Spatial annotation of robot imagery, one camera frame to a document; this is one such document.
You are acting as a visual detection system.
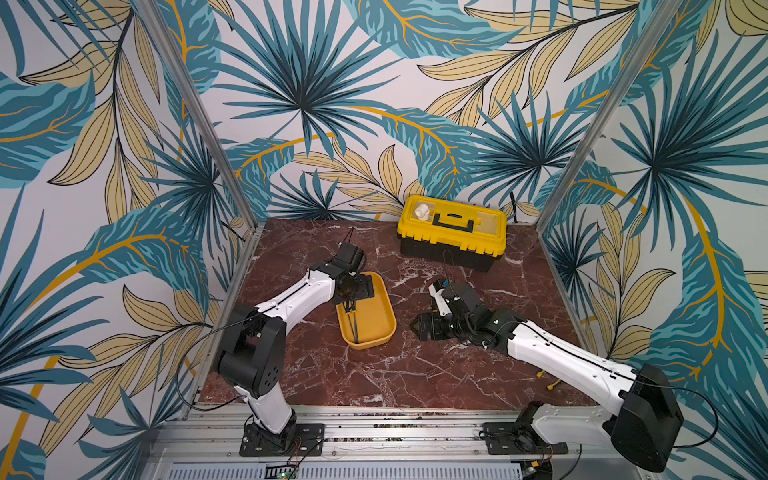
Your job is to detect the yellow black file tool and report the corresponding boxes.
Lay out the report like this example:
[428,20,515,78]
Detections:
[343,300,359,344]

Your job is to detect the yellow plastic storage tray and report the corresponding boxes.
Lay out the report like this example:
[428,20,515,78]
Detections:
[336,272,397,350]

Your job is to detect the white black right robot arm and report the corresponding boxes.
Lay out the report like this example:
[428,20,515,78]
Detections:
[410,279,684,473]

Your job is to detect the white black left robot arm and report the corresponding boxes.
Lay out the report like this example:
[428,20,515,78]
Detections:
[213,242,368,436]

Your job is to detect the yellow black toolbox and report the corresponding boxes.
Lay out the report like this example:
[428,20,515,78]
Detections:
[397,195,507,272]

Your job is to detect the white tape roll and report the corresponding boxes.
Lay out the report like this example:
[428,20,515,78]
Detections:
[413,203,431,221]

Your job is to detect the yellow handled pliers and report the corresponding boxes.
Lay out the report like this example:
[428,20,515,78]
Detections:
[536,370,562,391]

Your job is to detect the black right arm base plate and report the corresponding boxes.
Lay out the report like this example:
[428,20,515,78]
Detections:
[478,422,569,458]

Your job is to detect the aluminium front rail frame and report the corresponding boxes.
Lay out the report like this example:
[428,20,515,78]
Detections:
[139,406,654,479]

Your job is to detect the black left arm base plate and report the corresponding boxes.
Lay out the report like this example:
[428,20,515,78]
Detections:
[239,423,325,458]

